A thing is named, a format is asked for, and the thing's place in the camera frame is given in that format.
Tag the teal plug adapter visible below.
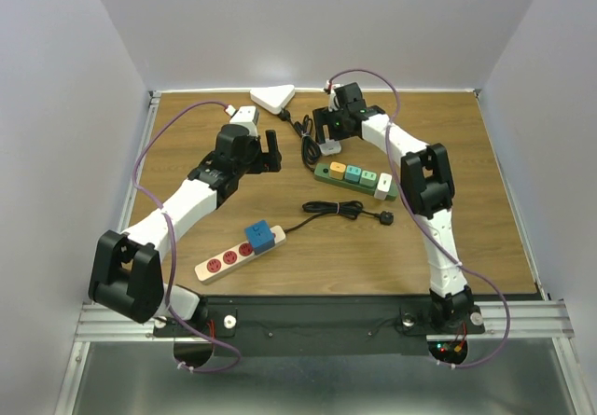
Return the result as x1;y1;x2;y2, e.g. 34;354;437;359
344;165;362;184

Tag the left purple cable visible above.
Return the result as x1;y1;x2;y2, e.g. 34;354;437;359
132;101;243;374

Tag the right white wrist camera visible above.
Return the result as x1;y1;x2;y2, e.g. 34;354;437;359
324;81;342;112

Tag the yellow plug adapter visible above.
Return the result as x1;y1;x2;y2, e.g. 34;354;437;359
329;161;346;180

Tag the green plug adapter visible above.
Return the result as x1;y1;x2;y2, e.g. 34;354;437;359
359;170;377;188

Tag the white square charger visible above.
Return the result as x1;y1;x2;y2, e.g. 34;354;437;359
374;173;393;201

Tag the white triangular adapter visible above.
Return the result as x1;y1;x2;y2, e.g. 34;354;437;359
249;84;296;115

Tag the blue socket adapter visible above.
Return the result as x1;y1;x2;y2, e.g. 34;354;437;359
244;220;275;255

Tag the green power strip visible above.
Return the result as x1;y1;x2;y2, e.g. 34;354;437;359
314;161;398;201

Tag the white red power strip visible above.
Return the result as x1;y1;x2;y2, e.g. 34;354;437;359
195;226;286;284

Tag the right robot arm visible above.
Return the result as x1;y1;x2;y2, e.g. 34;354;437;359
312;82;474;331

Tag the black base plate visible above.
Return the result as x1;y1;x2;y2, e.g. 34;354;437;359
153;295;486;360

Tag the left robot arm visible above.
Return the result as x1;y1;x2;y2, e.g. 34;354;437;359
88;124;282;335

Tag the white rounded charger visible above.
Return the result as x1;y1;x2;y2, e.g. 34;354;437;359
319;139;341;157

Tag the black cord of white strip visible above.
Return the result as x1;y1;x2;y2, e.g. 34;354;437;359
282;200;396;237

